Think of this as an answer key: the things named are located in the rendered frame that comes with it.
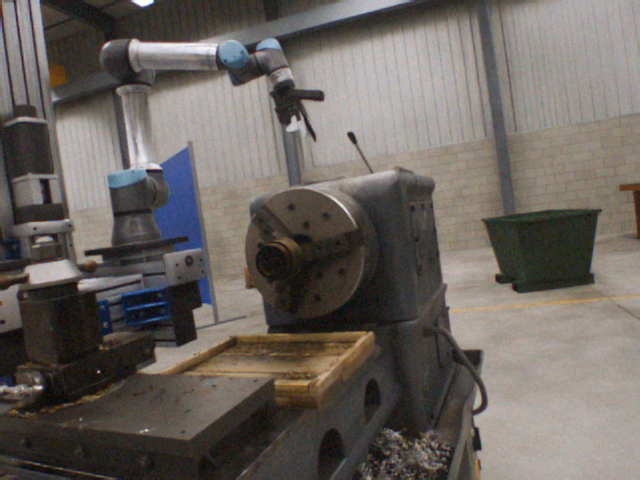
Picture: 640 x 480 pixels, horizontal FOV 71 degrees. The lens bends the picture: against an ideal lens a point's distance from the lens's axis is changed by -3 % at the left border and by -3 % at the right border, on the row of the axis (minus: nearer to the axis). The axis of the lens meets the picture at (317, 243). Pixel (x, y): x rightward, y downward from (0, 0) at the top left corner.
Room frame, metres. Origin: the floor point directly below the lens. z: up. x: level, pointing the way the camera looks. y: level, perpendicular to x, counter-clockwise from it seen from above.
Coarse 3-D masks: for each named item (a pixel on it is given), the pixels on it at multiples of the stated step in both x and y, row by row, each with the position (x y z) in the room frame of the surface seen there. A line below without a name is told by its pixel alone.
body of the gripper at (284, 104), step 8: (280, 88) 1.49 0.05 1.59; (288, 88) 1.51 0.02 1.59; (272, 96) 1.53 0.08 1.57; (280, 96) 1.51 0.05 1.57; (280, 104) 1.51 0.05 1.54; (288, 104) 1.49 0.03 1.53; (280, 112) 1.51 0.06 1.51; (288, 112) 1.49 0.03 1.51; (304, 112) 1.51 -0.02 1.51; (280, 120) 1.50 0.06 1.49; (288, 120) 1.49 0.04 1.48
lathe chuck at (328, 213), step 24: (288, 192) 1.10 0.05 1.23; (312, 192) 1.07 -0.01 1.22; (336, 192) 1.13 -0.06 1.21; (288, 216) 1.10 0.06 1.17; (312, 216) 1.08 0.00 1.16; (336, 216) 1.05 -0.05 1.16; (360, 216) 1.09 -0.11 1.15; (336, 264) 1.06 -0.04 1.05; (360, 264) 1.03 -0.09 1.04; (264, 288) 1.14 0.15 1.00; (312, 288) 1.09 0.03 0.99; (336, 288) 1.06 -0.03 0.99; (360, 288) 1.10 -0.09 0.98; (312, 312) 1.09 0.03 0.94
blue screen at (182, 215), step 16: (176, 160) 6.29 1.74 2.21; (192, 160) 5.80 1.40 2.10; (176, 176) 6.38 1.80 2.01; (192, 176) 5.82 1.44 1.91; (176, 192) 6.46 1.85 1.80; (192, 192) 5.93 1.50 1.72; (160, 208) 7.20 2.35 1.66; (176, 208) 6.55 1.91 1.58; (192, 208) 6.01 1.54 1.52; (160, 224) 7.32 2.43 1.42; (176, 224) 6.64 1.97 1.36; (192, 224) 6.08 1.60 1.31; (192, 240) 6.16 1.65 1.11; (208, 256) 5.81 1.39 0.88; (208, 272) 5.80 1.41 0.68; (208, 288) 5.89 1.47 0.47; (208, 304) 5.95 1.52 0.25; (224, 320) 5.86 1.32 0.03
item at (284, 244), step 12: (276, 240) 1.01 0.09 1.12; (288, 240) 1.01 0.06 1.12; (264, 252) 0.97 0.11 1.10; (276, 252) 0.96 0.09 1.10; (288, 252) 0.98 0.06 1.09; (300, 252) 1.00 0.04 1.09; (264, 264) 0.99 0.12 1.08; (276, 264) 1.03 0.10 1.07; (288, 264) 0.96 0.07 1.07; (300, 264) 1.00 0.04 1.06; (264, 276) 0.97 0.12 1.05; (276, 276) 0.96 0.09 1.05; (288, 276) 0.99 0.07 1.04
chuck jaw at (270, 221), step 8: (264, 208) 1.13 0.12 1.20; (256, 216) 1.09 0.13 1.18; (264, 216) 1.08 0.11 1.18; (272, 216) 1.10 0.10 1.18; (256, 224) 1.09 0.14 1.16; (264, 224) 1.09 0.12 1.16; (272, 224) 1.07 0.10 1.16; (280, 224) 1.10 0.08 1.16; (264, 232) 1.07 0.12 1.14; (272, 232) 1.05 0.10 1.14; (280, 232) 1.07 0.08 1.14; (288, 232) 1.10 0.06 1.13; (264, 240) 1.06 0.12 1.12; (272, 240) 1.03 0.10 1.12; (296, 240) 1.13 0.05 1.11
